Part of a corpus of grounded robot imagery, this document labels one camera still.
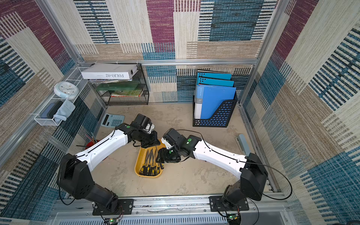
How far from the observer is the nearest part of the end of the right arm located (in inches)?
21.4

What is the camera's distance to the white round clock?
73 cm

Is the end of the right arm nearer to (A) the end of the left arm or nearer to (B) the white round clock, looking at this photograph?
(A) the end of the left arm
